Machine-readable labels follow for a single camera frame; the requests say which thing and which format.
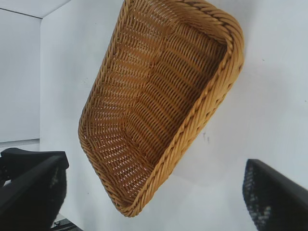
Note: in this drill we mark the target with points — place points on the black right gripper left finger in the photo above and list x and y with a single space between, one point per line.
29 192

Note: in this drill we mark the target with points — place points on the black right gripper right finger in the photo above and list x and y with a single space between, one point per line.
281 199

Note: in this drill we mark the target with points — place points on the tan woven wicker basket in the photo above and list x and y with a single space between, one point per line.
154 101

